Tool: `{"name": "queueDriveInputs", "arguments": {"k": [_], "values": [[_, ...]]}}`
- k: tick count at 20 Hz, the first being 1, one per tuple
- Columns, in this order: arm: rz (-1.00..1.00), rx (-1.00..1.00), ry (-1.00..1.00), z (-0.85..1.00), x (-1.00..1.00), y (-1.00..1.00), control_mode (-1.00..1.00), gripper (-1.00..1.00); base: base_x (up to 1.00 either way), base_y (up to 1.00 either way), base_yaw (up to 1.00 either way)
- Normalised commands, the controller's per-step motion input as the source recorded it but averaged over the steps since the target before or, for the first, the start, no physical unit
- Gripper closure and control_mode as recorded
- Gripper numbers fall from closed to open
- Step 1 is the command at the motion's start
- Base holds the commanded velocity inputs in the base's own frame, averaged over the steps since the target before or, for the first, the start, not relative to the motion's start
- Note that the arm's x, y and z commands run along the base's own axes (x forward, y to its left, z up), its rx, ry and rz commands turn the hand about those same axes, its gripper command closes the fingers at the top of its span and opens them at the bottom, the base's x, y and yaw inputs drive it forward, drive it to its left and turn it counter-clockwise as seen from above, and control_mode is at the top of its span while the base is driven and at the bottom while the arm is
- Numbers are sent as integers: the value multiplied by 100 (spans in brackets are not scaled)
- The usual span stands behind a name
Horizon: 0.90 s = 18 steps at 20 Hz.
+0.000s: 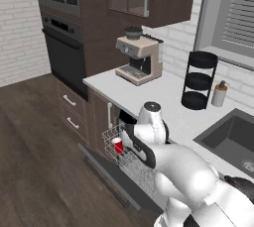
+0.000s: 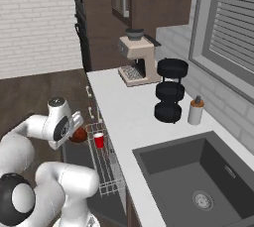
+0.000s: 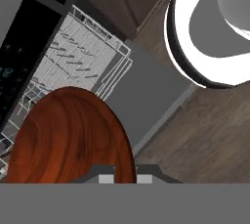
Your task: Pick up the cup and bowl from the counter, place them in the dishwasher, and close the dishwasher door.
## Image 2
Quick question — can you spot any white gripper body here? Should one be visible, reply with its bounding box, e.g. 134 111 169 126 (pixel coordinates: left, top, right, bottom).
69 111 85 136

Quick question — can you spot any brown bowl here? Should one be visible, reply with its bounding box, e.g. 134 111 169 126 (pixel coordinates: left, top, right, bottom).
68 126 88 145

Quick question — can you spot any red cup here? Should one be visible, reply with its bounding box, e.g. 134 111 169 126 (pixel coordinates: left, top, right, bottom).
93 132 105 150

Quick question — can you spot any dark grey dishwasher door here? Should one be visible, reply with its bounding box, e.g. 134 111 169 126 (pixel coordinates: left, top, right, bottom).
61 141 129 227

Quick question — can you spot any beige coffee machine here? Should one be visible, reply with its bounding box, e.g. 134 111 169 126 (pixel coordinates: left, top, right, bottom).
117 28 163 88

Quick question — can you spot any black three-tier stand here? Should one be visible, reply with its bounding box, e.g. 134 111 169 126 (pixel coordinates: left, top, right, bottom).
153 57 190 125

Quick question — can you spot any black oven stack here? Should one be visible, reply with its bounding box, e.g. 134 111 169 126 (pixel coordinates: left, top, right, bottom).
69 0 93 73

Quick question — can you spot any brown base cupboard front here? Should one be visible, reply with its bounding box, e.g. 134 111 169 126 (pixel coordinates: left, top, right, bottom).
125 186 144 227

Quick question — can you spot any white soap dispenser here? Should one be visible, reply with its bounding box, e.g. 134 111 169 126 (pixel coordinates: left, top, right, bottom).
187 94 205 127

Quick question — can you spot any dark grey sink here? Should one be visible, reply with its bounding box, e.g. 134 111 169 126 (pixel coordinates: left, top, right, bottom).
131 130 254 227

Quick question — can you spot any grey window with blinds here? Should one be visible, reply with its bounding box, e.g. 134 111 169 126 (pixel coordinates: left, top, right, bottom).
189 0 254 105

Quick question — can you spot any white wire dishwasher rack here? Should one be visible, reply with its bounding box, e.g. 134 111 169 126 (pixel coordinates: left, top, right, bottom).
84 121 127 198

